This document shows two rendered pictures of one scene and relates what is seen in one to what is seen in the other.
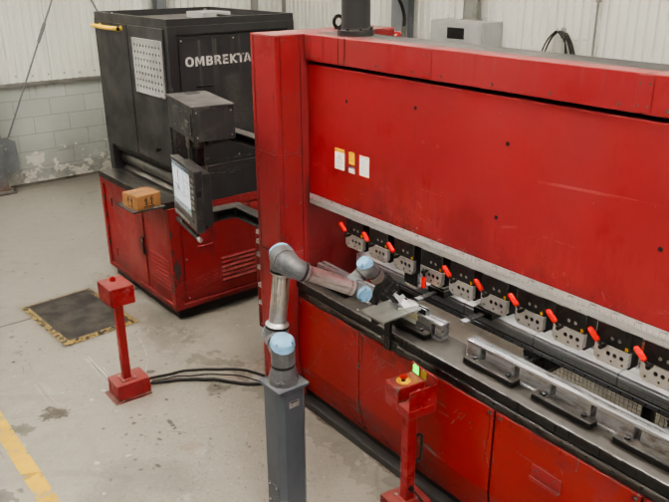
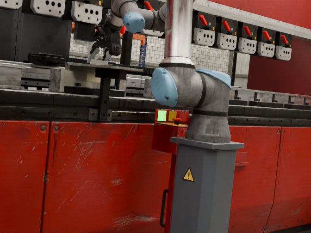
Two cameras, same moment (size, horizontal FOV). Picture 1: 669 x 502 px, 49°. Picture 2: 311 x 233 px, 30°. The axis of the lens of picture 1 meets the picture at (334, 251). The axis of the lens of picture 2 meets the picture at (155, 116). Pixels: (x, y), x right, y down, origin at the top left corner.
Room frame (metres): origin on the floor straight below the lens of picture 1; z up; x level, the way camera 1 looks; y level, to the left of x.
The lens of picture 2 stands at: (3.60, 2.11, 0.94)
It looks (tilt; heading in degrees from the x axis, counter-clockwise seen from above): 3 degrees down; 260
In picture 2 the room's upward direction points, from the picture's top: 5 degrees clockwise
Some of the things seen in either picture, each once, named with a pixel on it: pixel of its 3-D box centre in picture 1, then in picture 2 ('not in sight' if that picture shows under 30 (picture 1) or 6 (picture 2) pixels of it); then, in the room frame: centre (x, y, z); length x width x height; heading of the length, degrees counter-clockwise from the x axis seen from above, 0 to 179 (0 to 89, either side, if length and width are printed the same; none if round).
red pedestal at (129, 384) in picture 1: (121, 337); not in sight; (4.21, 1.37, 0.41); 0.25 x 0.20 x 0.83; 127
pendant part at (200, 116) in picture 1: (203, 170); not in sight; (4.19, 0.77, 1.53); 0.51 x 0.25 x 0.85; 28
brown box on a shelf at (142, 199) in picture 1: (139, 197); not in sight; (5.22, 1.44, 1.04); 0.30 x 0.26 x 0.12; 39
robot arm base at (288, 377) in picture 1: (283, 371); (208, 125); (3.09, 0.25, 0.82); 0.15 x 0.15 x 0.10
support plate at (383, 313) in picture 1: (389, 310); (104, 67); (3.40, -0.28, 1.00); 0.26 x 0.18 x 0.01; 127
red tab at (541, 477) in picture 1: (545, 479); (239, 159); (2.58, -0.90, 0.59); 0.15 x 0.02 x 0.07; 37
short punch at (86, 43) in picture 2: (412, 279); (84, 34); (3.49, -0.40, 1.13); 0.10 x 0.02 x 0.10; 37
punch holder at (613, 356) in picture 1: (618, 343); (243, 38); (2.56, -1.11, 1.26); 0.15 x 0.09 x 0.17; 37
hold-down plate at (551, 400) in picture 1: (562, 408); (227, 101); (2.66, -0.96, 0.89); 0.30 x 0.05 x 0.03; 37
